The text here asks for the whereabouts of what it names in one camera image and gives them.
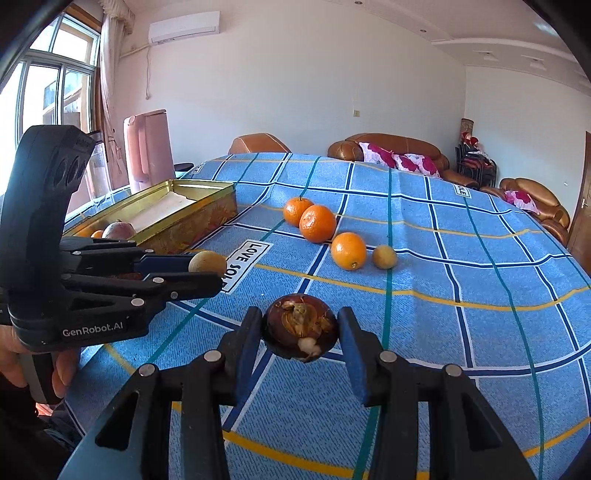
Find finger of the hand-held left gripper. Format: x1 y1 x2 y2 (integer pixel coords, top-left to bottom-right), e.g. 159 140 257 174
59 237 195 275
60 271 223 320

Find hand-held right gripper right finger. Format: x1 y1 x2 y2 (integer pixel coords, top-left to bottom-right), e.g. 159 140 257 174
336 305 539 480

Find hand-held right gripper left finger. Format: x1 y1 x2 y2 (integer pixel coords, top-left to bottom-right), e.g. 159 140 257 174
58 305 265 480

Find small yellow-brown fruit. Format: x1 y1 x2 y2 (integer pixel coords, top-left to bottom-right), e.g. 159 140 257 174
188 250 228 276
372 245 398 270

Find dark brown mangosteen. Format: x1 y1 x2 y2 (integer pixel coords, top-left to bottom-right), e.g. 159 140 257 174
263 295 339 363

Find purple passion fruit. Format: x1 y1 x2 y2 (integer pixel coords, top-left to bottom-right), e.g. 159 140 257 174
102 222 137 241

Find gold rectangular tin box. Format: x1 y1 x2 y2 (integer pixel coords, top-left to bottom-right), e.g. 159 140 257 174
62 179 238 257

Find orange with green stem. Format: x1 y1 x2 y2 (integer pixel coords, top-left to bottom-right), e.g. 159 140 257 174
283 197 315 228

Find person's left hand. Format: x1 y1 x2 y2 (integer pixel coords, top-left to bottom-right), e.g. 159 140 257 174
0 324 83 405

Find clear plastic bottle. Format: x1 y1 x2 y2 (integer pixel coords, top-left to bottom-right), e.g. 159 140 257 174
83 130 112 204

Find pink electric kettle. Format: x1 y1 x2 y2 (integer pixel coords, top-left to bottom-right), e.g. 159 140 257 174
123 109 175 193

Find window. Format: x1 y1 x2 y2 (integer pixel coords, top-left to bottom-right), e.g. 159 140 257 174
0 13 101 139

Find blue checked blanket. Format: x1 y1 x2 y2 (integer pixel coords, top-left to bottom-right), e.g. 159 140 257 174
65 152 591 480

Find pale curtain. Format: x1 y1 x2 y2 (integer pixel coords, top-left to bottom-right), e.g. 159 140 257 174
99 0 132 185

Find brown leather armchair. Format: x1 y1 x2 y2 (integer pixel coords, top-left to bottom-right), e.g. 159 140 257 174
228 133 291 155
480 178 571 241

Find air conditioner pipe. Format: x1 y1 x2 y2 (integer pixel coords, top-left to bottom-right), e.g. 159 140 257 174
119 44 153 100

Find white pillow red flowers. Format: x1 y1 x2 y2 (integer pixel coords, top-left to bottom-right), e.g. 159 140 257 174
392 154 441 177
359 141 398 167
505 189 539 212

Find brown leather three-seat sofa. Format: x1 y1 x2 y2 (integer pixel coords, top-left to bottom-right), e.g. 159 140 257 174
328 133 481 190

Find stacked dark chairs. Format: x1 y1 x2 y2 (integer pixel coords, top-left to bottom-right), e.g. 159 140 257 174
455 143 497 188

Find brown wooden door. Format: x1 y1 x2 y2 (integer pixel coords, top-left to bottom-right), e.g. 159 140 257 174
567 171 591 264

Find white wall air conditioner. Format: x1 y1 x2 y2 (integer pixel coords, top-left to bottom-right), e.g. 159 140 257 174
148 10 221 45

